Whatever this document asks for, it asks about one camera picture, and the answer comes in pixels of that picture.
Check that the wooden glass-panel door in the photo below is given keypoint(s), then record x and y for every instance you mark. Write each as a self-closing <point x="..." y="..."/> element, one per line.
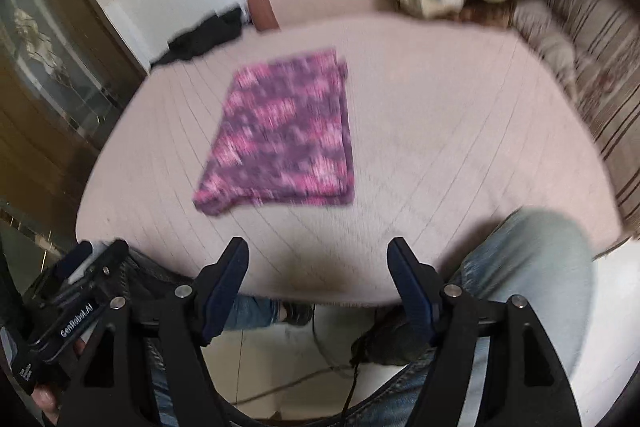
<point x="66" y="77"/>

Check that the black clothes pile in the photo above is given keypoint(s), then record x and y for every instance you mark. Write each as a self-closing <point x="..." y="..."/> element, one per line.
<point x="213" y="31"/>

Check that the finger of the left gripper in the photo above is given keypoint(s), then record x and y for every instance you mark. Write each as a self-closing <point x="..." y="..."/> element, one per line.
<point x="65" y="269"/>
<point x="102" y="264"/>

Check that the striped beige pillow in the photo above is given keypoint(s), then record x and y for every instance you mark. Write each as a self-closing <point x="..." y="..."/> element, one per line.
<point x="592" y="48"/>

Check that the right leg in jeans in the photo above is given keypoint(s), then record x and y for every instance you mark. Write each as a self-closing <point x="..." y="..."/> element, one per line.
<point x="538" y="254"/>

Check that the purple floral long-sleeve shirt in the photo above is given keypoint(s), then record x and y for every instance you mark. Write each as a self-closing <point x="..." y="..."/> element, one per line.
<point x="283" y="137"/>

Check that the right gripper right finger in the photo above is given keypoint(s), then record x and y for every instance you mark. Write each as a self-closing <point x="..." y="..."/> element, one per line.
<point x="525" y="383"/>

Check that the person's left hand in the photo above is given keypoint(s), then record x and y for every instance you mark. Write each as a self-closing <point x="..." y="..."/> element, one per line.
<point x="49" y="393"/>

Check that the black shoe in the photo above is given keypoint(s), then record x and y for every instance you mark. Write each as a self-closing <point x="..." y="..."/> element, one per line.
<point x="296" y="314"/>

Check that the pink quilted bed mattress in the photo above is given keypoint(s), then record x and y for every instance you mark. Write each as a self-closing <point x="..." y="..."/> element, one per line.
<point x="453" y="128"/>

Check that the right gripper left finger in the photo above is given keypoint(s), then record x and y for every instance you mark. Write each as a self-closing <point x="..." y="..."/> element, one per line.
<point x="113" y="383"/>

